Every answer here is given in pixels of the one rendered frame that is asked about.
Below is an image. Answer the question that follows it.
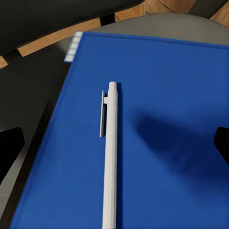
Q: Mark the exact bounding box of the swivel chair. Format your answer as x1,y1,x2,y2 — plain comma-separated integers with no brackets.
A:
0,0,229,220

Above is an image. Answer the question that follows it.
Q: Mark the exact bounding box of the folder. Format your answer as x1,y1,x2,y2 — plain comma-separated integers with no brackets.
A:
0,31,229,229

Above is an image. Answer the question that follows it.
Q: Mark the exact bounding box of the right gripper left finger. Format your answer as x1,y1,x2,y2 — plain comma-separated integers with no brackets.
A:
0,127,25,184

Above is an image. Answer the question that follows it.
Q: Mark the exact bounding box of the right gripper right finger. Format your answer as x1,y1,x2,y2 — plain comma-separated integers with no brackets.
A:
214,127,229,165

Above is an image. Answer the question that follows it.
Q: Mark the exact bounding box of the pen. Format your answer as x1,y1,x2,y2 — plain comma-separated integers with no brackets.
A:
99,81,117,229

